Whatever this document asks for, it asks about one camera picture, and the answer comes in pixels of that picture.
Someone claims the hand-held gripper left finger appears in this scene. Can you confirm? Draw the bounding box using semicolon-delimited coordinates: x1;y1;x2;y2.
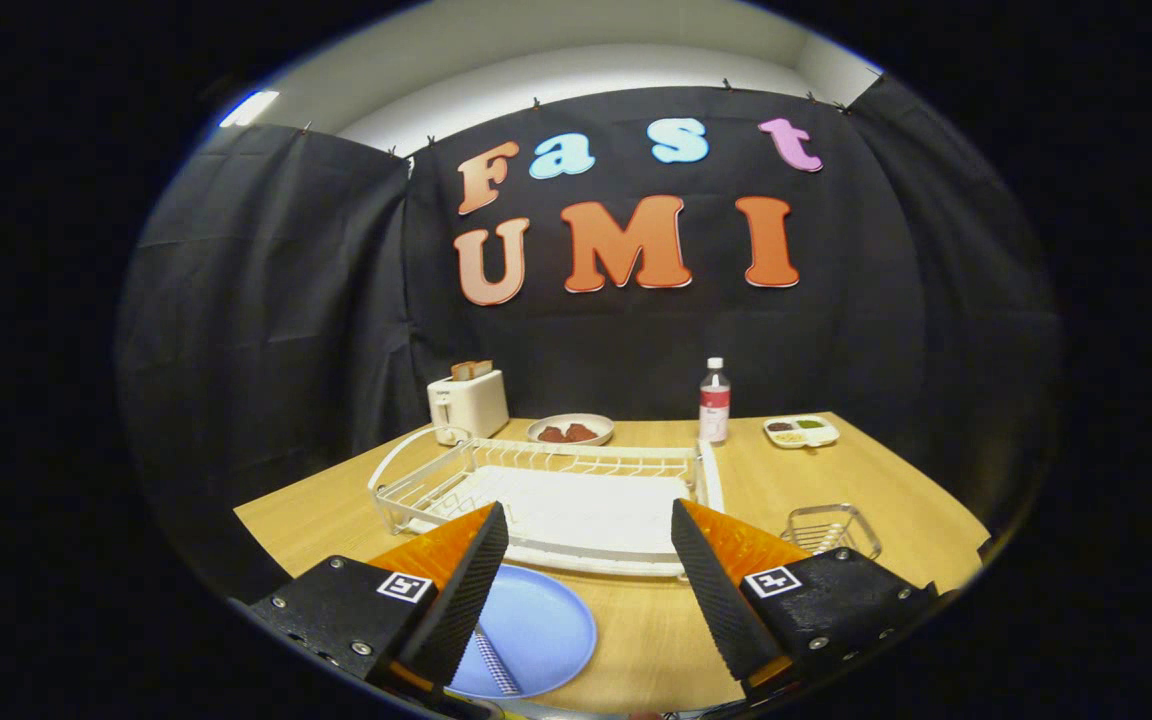
248;502;509;706

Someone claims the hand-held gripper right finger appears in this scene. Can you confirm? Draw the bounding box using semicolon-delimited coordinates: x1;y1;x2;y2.
671;498;940;706

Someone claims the blue striped spoon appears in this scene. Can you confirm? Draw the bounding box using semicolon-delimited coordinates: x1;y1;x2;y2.
473;630;523;697

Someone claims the blue plate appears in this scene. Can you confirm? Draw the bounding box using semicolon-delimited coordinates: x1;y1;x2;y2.
446;563;598;700

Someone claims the white wire dish rack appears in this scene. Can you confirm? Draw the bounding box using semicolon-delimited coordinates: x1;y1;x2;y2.
368;425;725;579

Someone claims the metal wire basket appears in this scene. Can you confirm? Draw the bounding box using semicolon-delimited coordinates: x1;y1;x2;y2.
782;503;883;561

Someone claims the white divided dish with beans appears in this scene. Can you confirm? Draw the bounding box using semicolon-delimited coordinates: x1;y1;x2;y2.
763;415;841;449

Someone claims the white round plate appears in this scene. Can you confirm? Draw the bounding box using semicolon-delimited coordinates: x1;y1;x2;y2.
526;413;616;447

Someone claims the white toaster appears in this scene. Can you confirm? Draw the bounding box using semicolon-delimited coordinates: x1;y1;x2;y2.
427;370;511;445

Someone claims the clear bottle with red label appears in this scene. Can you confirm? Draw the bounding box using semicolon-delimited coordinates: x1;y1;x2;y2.
699;358;732;446

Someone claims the black backdrop cloth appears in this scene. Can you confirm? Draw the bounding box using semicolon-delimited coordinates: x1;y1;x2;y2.
114;72;1065;601

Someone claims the ceiling light strip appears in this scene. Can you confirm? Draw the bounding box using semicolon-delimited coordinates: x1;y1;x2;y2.
219;90;280;129

